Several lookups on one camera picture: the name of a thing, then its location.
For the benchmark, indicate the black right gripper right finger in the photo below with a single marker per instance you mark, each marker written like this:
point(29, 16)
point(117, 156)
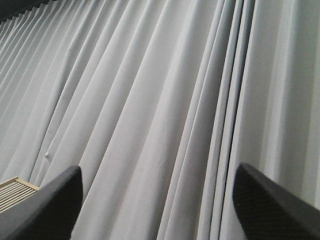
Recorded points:
point(267, 211)

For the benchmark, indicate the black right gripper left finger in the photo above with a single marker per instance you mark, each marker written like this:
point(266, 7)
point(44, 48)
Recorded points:
point(49, 214)

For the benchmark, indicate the wooden slatted vent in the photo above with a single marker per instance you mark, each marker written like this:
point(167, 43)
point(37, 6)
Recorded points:
point(15, 190)

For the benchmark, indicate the grey pleated curtain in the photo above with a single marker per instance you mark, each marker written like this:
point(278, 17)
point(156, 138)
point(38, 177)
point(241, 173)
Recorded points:
point(158, 101)

